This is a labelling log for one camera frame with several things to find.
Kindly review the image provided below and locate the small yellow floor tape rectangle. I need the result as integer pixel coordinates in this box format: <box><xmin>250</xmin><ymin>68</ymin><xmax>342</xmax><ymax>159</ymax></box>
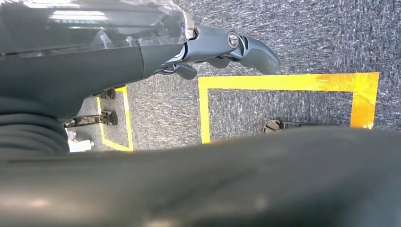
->
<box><xmin>96</xmin><ymin>86</ymin><xmax>135</xmax><ymax>153</ymax></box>

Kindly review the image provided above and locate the large yellow floor tape rectangle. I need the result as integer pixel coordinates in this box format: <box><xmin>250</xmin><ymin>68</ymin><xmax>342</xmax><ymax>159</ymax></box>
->
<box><xmin>198</xmin><ymin>72</ymin><xmax>380</xmax><ymax>145</ymax></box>

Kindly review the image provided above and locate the white bracket with bolts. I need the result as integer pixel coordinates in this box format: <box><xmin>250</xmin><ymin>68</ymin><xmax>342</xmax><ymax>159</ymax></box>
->
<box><xmin>65</xmin><ymin>128</ymin><xmax>96</xmax><ymax>154</ymax></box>

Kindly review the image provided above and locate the dark robot body shell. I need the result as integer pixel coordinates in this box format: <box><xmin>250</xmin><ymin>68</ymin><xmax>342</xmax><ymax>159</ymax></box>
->
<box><xmin>0</xmin><ymin>127</ymin><xmax>401</xmax><ymax>227</ymax></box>

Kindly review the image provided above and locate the black caster wheel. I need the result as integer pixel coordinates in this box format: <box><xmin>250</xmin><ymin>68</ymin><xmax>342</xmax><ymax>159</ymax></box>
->
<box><xmin>64</xmin><ymin>109</ymin><xmax>119</xmax><ymax>129</ymax></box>
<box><xmin>262</xmin><ymin>119</ymin><xmax>345</xmax><ymax>135</ymax></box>
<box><xmin>93</xmin><ymin>88</ymin><xmax>117</xmax><ymax>101</ymax></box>

